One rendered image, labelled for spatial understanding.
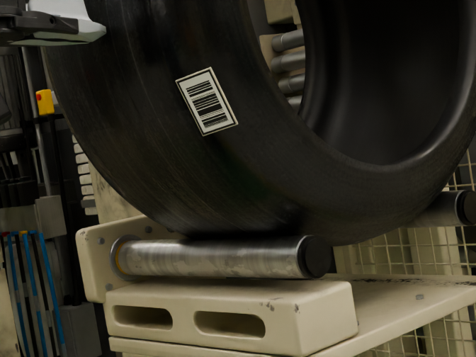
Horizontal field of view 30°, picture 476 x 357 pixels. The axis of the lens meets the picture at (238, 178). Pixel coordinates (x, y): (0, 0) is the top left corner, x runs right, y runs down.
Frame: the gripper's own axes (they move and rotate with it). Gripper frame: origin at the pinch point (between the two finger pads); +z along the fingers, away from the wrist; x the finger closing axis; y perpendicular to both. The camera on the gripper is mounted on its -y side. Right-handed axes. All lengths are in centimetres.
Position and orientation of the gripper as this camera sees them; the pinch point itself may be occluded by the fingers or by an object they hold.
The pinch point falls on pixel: (93, 37)
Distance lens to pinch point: 89.7
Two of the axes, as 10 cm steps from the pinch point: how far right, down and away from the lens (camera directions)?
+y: -0.8, -10.0, 0.2
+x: -6.6, 0.7, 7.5
